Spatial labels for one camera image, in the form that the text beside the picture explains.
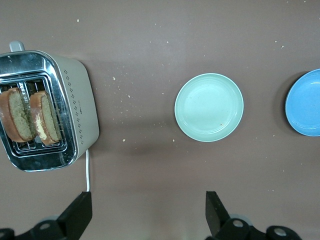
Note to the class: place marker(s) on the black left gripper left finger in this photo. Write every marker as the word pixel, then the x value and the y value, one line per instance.
pixel 75 217

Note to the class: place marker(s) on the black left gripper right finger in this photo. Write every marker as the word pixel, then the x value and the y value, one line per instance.
pixel 216 217

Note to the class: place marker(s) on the brown bread slice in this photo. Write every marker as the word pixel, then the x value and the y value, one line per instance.
pixel 48 120
pixel 17 115

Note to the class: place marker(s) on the mint green round plate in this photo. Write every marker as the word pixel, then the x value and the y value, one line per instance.
pixel 208 107

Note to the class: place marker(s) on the blue round plate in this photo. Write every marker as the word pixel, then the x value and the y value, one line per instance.
pixel 306 105

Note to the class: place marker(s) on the beige chrome two-slot toaster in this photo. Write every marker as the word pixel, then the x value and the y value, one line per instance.
pixel 80 100

